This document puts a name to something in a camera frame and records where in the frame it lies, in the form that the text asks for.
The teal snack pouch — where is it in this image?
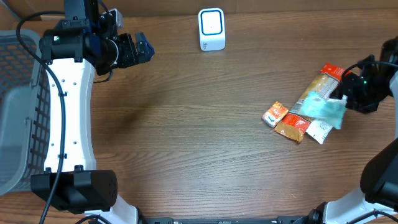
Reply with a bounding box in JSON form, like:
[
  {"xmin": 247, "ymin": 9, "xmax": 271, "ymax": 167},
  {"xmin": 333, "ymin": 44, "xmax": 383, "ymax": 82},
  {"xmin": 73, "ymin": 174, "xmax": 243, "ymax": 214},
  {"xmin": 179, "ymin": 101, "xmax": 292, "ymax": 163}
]
[{"xmin": 298, "ymin": 91, "xmax": 348, "ymax": 129}]

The white tube gold cap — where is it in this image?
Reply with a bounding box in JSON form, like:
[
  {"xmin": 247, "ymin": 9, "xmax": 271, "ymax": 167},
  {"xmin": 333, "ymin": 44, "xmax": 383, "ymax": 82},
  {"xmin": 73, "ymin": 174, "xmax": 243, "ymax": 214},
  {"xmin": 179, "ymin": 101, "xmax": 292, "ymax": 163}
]
[{"xmin": 306, "ymin": 119, "xmax": 333, "ymax": 144}]

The orange brown snack packet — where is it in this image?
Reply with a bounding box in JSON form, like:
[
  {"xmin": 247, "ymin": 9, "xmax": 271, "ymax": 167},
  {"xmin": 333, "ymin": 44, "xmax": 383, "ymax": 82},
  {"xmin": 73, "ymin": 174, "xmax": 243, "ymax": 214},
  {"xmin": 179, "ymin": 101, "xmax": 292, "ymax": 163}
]
[{"xmin": 274, "ymin": 63, "xmax": 347, "ymax": 144}]

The small orange box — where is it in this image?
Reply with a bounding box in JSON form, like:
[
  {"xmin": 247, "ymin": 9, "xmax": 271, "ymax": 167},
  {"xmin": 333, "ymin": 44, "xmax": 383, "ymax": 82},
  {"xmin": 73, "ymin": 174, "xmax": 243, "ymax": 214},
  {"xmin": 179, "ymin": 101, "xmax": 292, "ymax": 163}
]
[{"xmin": 262, "ymin": 101, "xmax": 289, "ymax": 128}]

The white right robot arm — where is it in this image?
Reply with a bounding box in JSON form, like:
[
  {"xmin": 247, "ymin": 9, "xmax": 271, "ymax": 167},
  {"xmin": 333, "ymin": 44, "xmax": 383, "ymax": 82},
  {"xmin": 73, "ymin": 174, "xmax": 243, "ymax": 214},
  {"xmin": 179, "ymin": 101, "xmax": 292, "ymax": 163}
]
[{"xmin": 296, "ymin": 38, "xmax": 397, "ymax": 223}]

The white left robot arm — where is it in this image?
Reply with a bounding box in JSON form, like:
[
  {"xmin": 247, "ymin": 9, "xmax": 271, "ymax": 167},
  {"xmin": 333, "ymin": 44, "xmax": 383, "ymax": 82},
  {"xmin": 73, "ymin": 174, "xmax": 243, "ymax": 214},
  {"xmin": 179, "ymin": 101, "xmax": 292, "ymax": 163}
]
[{"xmin": 30, "ymin": 15, "xmax": 154, "ymax": 223}]

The white barcode scanner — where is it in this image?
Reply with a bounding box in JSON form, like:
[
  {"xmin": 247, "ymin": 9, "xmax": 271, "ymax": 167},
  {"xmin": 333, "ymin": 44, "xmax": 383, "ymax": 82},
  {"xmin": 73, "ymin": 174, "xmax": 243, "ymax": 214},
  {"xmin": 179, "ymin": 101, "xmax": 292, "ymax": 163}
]
[{"xmin": 198, "ymin": 7, "xmax": 226, "ymax": 52}]

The grey plastic mesh basket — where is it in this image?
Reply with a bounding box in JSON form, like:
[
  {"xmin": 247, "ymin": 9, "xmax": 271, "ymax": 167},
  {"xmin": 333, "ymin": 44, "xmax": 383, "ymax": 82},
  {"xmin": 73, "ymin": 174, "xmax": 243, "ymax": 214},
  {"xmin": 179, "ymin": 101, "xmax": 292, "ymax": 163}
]
[{"xmin": 1, "ymin": 30, "xmax": 50, "ymax": 195}]

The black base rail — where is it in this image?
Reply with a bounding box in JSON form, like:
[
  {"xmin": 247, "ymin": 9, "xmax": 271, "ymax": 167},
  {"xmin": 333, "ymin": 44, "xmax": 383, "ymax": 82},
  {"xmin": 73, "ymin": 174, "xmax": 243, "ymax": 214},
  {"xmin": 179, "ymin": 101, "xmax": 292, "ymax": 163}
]
[{"xmin": 137, "ymin": 216, "xmax": 301, "ymax": 224}]

